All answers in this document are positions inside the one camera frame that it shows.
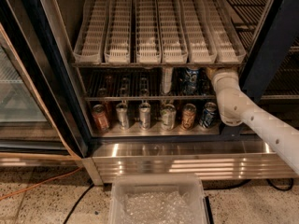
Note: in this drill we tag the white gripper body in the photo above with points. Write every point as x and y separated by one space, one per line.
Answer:
222 77

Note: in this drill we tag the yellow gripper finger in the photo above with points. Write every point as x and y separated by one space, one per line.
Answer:
210 72

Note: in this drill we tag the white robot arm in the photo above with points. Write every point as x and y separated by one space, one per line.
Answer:
235 107

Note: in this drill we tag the clear can organizer tray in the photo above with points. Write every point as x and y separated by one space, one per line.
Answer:
147 38
172 38
200 43
92 33
118 41
228 45

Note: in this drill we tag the blue can middle shelf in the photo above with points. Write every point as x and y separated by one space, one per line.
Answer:
190 81

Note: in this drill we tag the blue can shelf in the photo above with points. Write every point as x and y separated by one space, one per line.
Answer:
209 114
190 81

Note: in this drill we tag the blue can bottom shelf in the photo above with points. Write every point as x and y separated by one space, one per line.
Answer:
209 114

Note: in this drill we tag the white tall can middle shelf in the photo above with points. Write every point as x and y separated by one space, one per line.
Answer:
167 79

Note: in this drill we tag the orange brown can bottom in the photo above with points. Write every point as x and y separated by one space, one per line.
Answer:
188 116

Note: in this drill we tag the green silver can bottom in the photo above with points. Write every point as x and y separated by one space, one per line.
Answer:
168 116

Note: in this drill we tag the stainless steel fridge base grille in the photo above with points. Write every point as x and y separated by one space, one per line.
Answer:
209 160

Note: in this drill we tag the red soda can bottom shelf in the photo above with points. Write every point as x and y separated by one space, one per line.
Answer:
100 117

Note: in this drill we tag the glass fridge door left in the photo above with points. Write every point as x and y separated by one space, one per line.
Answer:
39 112

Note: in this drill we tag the clear plastic bin with ice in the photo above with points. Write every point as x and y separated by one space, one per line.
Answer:
158 199

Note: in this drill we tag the middle wire shelf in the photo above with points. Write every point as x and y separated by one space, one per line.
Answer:
136 84

